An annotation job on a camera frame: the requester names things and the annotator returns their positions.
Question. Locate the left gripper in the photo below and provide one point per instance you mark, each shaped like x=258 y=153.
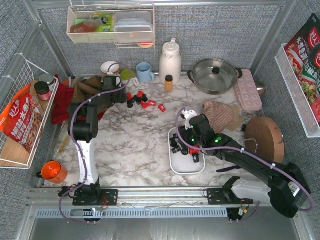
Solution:
x=124 y=96

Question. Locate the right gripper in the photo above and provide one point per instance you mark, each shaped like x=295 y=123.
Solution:
x=186 y=139

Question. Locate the white storage tray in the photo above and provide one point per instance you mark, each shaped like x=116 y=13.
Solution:
x=184 y=164

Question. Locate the striped pink cloth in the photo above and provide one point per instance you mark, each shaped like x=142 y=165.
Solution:
x=222 y=116

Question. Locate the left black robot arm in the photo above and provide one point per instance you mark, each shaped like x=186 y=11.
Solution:
x=83 y=124

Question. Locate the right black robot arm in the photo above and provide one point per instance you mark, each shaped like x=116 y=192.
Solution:
x=288 y=191

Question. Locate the green lid cup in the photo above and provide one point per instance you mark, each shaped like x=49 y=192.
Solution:
x=129 y=78

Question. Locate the white orange bowl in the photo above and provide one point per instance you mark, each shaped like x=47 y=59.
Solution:
x=110 y=68

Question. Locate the blue mug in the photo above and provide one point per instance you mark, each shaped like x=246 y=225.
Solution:
x=144 y=73

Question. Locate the brown cloth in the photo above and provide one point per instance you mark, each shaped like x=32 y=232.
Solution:
x=85 y=88

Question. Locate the lone red capsule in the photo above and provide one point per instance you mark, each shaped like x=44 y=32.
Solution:
x=162 y=108

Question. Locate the orange spice bottle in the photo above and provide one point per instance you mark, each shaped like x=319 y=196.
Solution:
x=168 y=86

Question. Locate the red cloth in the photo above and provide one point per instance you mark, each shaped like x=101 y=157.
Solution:
x=62 y=101

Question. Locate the white thermos jug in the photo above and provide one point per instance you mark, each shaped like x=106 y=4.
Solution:
x=170 y=62

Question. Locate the steel pot with lid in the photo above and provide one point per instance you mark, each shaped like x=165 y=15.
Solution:
x=214 y=76

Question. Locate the clear plastic containers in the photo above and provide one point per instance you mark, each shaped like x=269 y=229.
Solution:
x=133 y=27

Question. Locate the pink egg tray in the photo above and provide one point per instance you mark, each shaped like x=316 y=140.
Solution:
x=247 y=93

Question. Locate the round wooden board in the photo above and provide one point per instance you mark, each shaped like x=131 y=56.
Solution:
x=263 y=137

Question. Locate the red jar black lid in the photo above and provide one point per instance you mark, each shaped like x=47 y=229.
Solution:
x=43 y=91

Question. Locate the green label bottle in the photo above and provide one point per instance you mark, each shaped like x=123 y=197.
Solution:
x=107 y=22

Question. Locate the orange ball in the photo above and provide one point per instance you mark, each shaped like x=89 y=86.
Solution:
x=54 y=172

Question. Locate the red snack bag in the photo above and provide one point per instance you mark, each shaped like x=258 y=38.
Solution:
x=19 y=120

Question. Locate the red seasoning packets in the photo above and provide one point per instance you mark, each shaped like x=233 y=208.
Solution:
x=303 y=52

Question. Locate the cream wall shelf basket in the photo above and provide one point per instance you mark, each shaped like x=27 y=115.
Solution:
x=81 y=29

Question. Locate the white wire basket left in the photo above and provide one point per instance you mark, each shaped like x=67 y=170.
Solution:
x=12 y=154

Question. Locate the white wire basket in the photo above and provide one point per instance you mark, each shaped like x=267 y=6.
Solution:
x=302 y=106
x=12 y=154

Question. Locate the white wire basket right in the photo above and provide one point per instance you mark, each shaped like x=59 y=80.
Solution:
x=302 y=106

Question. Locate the metal base rail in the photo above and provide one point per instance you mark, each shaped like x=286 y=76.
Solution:
x=141 y=203

